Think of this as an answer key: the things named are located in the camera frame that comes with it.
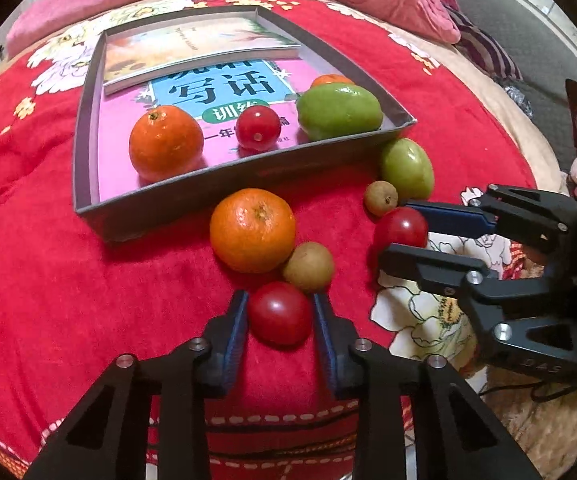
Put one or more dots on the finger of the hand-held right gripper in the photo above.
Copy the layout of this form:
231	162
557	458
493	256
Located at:
448	216
418	262

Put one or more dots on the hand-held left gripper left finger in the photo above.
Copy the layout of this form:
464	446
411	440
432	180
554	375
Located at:
233	340

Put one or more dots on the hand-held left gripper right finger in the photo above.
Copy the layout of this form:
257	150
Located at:
326	345

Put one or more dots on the red cherry tomato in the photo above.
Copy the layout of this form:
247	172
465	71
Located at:
258	127
398	227
279	312

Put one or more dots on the green jujube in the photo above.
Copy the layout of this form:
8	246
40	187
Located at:
407	167
338	110

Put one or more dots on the brown longan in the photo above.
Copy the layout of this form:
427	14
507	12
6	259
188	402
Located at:
381	198
309	266

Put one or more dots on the orange tangerine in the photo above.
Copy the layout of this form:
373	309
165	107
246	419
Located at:
252	230
166	142
331	80

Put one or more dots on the grey cardboard tray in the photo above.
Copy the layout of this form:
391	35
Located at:
168	200

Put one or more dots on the grey padded headboard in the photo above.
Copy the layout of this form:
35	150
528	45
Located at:
543	125

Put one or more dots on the silver foil wrapper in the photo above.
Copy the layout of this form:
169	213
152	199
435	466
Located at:
518	101

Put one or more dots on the striped pillow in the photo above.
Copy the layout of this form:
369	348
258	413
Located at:
488	50

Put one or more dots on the red floral blanket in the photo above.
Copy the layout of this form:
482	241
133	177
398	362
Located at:
43	260

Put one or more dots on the pink workbook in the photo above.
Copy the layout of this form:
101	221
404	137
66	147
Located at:
116	130

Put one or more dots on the yellow floral book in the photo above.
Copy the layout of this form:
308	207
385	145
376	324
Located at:
193	45

